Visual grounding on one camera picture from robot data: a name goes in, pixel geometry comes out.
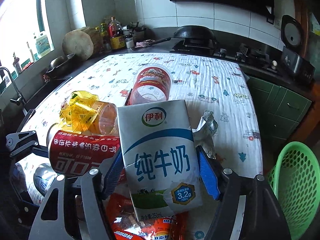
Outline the black gas stove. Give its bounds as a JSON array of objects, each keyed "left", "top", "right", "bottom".
[{"left": 170, "top": 40, "right": 279, "bottom": 74}]

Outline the black wok on stove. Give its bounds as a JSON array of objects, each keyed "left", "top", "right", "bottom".
[{"left": 153, "top": 25, "right": 217, "bottom": 45}]

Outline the silver foil wrapper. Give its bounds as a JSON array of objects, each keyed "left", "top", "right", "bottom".
[{"left": 192, "top": 110, "right": 219, "bottom": 159}]

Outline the red cola can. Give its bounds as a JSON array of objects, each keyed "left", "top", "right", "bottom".
[{"left": 46, "top": 124, "right": 120, "bottom": 177}]

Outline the white blue milk carton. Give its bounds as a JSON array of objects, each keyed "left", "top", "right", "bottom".
[{"left": 118, "top": 100, "right": 202, "bottom": 221}]

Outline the green perforated plastic basket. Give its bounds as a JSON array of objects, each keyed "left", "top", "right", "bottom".
[{"left": 267, "top": 141, "right": 319, "bottom": 239}]

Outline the small black pan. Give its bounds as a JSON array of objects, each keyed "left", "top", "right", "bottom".
[{"left": 46, "top": 53, "right": 75, "bottom": 79}]

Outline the green kitchen cabinet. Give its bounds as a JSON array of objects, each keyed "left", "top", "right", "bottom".
[{"left": 247, "top": 76, "right": 312, "bottom": 150}]

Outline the round wooden chopping block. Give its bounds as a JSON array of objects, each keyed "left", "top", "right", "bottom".
[{"left": 62, "top": 27, "right": 103, "bottom": 61}]

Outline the metal sink faucet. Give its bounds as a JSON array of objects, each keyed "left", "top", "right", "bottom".
[{"left": 0, "top": 66, "right": 26, "bottom": 106}]

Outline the red orange snack packet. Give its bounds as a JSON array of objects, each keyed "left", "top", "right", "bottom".
[{"left": 106, "top": 192, "right": 190, "bottom": 240}]

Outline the red white plastic cup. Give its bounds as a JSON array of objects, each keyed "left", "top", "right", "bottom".
[{"left": 128, "top": 63, "right": 172, "bottom": 105}]

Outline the patterned white table cloth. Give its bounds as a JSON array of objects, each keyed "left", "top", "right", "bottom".
[{"left": 23, "top": 53, "right": 263, "bottom": 177}]

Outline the blue silver milk can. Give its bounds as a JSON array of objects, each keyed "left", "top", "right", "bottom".
[{"left": 33, "top": 163, "right": 57, "bottom": 196}]

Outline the black rice cooker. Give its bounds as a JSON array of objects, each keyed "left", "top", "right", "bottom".
[{"left": 280, "top": 15, "right": 315, "bottom": 83}]

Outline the yellow plastic cup with wrapper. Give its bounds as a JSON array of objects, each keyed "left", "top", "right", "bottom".
[{"left": 59, "top": 90, "right": 118, "bottom": 136}]

